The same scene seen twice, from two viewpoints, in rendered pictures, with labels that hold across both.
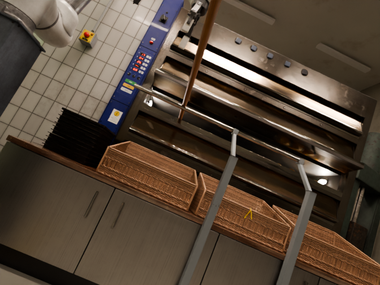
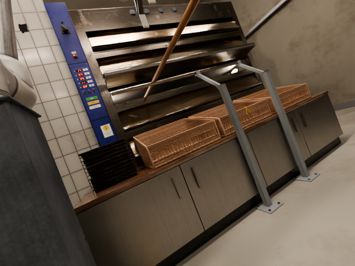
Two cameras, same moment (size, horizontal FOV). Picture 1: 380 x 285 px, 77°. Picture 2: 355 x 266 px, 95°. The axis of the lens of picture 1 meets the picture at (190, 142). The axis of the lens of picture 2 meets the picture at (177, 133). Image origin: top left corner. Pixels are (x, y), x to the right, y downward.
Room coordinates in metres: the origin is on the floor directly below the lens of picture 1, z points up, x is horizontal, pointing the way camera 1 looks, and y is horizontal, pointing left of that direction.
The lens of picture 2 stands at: (0.29, 0.54, 0.74)
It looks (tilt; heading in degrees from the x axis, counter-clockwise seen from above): 0 degrees down; 341
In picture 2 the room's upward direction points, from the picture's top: 21 degrees counter-clockwise
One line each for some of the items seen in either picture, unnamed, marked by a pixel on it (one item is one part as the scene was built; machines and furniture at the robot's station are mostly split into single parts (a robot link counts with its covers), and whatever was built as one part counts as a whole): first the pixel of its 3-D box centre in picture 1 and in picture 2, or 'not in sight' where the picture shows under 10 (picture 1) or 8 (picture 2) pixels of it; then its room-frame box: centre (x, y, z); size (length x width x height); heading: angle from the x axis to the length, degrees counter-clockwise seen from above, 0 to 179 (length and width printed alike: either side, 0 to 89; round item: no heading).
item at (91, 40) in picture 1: (88, 38); not in sight; (1.76, 1.07, 1.46); 0.10 x 0.07 x 0.10; 92
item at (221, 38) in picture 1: (275, 66); (168, 16); (1.89, -0.43, 2.00); 1.80 x 0.08 x 0.21; 92
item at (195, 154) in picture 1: (237, 166); (201, 96); (1.87, -0.43, 1.02); 1.79 x 0.11 x 0.19; 92
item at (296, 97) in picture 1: (270, 83); (175, 30); (1.87, -0.43, 1.80); 1.79 x 0.11 x 0.19; 92
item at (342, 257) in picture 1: (318, 242); (269, 98); (1.63, -1.07, 0.72); 0.56 x 0.49 x 0.28; 92
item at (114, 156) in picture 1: (154, 170); (173, 137); (1.57, 0.14, 0.72); 0.56 x 0.49 x 0.28; 92
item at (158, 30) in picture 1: (133, 130); (106, 134); (2.75, 0.66, 1.08); 1.93 x 0.16 x 2.15; 2
